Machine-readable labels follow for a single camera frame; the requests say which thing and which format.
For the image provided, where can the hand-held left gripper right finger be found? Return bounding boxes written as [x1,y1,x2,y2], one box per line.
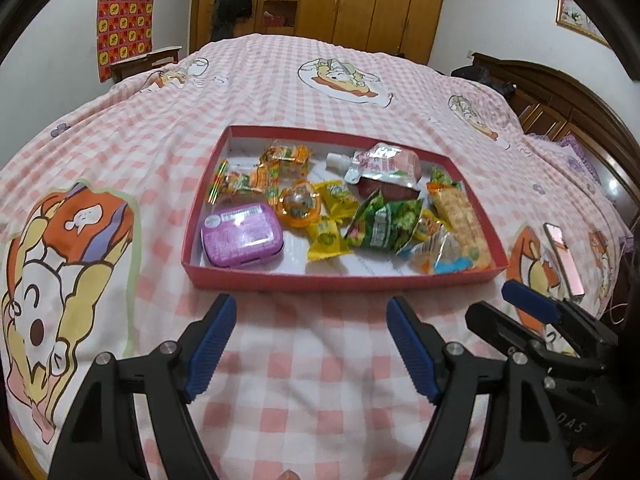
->
[386,296,571,480]

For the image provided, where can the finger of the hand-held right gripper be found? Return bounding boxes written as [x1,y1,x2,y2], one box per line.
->
[465,301,606,376]
[502,280,618,356]

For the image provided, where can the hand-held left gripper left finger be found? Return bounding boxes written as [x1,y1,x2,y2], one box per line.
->
[50,294,238,480]

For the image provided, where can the clear bag with blue edge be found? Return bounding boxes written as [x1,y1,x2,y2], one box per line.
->
[407,230,476,276]

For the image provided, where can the rice cracker pack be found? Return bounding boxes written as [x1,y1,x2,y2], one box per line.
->
[426,182,496,272]

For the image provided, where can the red cardboard box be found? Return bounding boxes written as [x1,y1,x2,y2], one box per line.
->
[181,125,510,293]

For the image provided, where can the purple tin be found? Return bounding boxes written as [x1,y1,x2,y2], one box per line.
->
[201,202,285,267]

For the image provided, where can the green pea packet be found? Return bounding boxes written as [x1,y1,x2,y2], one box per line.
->
[344,192,388,250]
[372,199,427,253]
[430,165,464,192]

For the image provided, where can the yellow candy packet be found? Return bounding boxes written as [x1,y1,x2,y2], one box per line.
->
[306,216,351,262]
[317,180,358,221]

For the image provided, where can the striped gummy packet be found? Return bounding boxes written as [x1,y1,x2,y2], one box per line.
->
[212,159,266,206]
[267,162,287,207]
[259,142,311,178]

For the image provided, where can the orange candy toy clear dome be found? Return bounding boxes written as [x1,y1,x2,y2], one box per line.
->
[275,180,323,228]

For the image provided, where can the pink jelly pouch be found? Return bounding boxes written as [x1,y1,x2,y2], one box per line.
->
[326,142,423,203]

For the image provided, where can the pink smartphone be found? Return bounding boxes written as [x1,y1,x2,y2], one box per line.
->
[544,222,586,297]

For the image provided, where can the purple lace pillow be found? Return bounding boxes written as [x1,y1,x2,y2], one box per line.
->
[527,132,601,186]

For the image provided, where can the dark wooden headboard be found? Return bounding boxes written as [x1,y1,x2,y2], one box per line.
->
[472,52,640,211]

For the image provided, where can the dark cloth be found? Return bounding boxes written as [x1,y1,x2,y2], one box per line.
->
[452,64,516,98]

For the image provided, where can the framed picture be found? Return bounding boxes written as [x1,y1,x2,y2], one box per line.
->
[556,0,611,48]

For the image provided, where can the wooden side table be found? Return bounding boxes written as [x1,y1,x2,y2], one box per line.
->
[110,46,183,83]

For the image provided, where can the wooden wardrobe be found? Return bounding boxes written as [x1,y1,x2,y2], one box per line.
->
[190,0,451,66]

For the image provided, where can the hanging dark clothes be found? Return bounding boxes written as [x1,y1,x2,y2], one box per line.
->
[210,0,253,41]

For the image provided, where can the red and yellow wall poster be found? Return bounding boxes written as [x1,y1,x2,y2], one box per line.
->
[96,0,154,83]

